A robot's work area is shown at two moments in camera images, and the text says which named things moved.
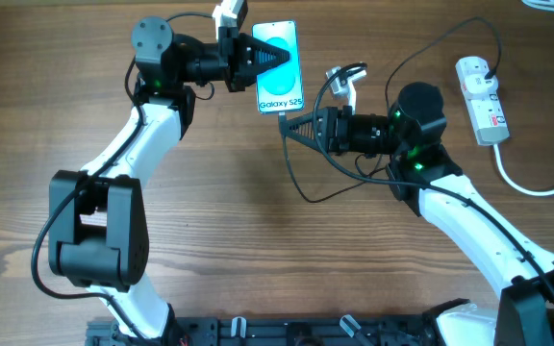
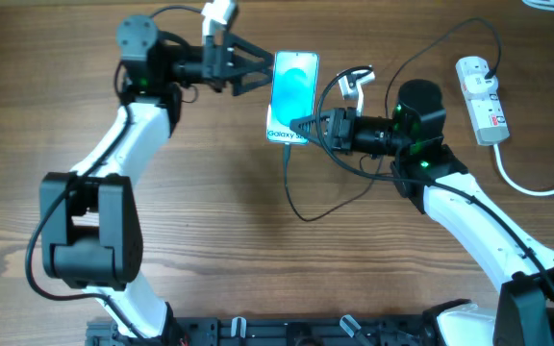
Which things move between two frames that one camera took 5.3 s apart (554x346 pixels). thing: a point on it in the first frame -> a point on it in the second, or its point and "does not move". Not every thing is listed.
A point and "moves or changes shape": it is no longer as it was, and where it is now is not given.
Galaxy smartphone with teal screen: [280, 88] moves or changes shape
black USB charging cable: [491, 74] -> [385, 117]
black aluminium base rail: [401, 331] does not move
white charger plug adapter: [477, 83] does not move
